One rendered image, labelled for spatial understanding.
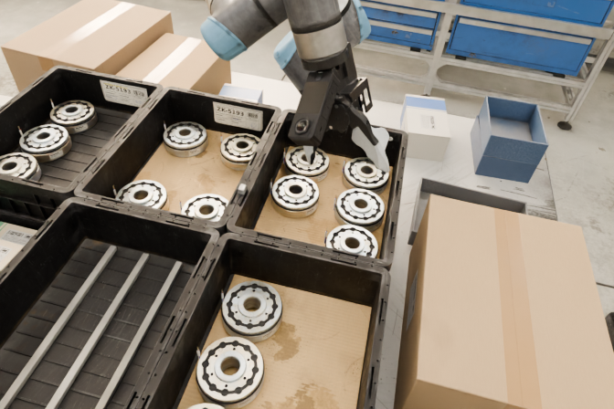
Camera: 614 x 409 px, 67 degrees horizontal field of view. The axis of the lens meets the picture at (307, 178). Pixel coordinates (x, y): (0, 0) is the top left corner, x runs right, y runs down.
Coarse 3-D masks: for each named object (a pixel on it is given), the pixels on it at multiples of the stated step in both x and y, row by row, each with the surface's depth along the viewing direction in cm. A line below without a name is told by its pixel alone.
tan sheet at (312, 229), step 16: (336, 160) 113; (336, 176) 109; (320, 192) 105; (336, 192) 105; (384, 192) 106; (272, 208) 100; (320, 208) 101; (256, 224) 97; (272, 224) 97; (288, 224) 97; (304, 224) 98; (320, 224) 98; (336, 224) 98; (384, 224) 99; (304, 240) 94; (320, 240) 95
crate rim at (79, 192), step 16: (160, 96) 111; (208, 96) 112; (224, 96) 113; (144, 112) 106; (128, 128) 101; (272, 128) 105; (256, 160) 96; (80, 192) 87; (128, 208) 85; (144, 208) 85; (208, 224) 83; (224, 224) 83
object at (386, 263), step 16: (288, 112) 110; (384, 128) 107; (272, 144) 101; (400, 144) 104; (400, 160) 99; (256, 176) 93; (400, 176) 96; (400, 192) 92; (240, 208) 86; (272, 240) 81; (288, 240) 81; (336, 256) 80; (352, 256) 80
